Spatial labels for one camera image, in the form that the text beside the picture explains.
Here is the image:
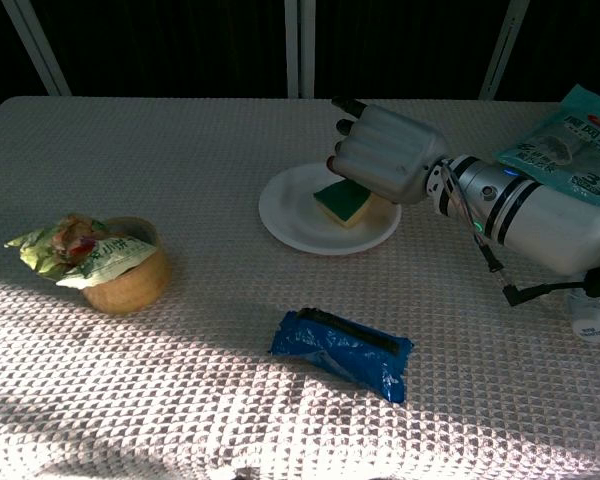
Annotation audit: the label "wooden bowl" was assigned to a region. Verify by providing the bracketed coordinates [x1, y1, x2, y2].
[81, 215, 172, 316]

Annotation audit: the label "teal cleaning cloth package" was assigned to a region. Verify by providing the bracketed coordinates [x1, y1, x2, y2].
[492, 83, 600, 211]

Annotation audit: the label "white metal frame post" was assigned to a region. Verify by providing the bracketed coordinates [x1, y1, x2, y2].
[478, 0, 531, 101]
[1, 0, 73, 97]
[283, 0, 317, 100]

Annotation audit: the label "white paper plate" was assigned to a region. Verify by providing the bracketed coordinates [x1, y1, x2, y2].
[258, 161, 403, 257]

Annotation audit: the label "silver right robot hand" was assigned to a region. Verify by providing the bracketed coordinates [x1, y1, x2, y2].
[325, 96, 451, 205]

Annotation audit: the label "woven checkered tablecloth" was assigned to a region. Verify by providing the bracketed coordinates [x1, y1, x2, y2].
[0, 95, 600, 480]

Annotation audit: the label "blue snack wrapper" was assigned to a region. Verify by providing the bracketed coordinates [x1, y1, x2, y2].
[268, 307, 415, 404]

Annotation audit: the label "black cable with plug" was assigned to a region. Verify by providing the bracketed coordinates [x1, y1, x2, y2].
[474, 219, 600, 307]

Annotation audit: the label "green yellow sponge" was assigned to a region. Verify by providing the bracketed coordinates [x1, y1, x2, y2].
[312, 179, 374, 230]

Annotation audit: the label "clear plastic water bottle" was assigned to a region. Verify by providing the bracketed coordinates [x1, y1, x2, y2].
[565, 288, 600, 344]

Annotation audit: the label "green crumpled snack bag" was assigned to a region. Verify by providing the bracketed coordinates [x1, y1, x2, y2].
[3, 214, 158, 290]

